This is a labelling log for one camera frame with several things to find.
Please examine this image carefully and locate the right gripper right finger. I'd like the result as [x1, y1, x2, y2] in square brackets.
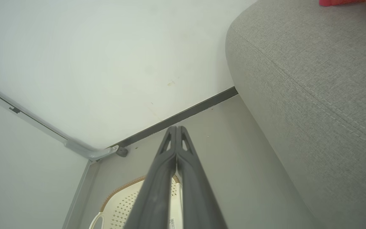
[176, 126, 228, 229]

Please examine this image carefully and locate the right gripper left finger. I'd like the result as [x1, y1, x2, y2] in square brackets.
[123, 126, 178, 229]

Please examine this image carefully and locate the red shirt with white trim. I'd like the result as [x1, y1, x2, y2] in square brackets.
[319, 0, 366, 7]

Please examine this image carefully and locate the cream laundry basket brown rim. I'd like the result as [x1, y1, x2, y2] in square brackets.
[89, 175, 183, 229]

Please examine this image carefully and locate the dark grey baseboard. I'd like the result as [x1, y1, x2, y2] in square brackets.
[108, 86, 238, 149]

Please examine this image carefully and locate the grey metal frame strip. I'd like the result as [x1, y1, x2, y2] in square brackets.
[62, 161, 101, 229]

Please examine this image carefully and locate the grey metal wall rail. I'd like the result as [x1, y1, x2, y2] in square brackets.
[0, 78, 120, 162]

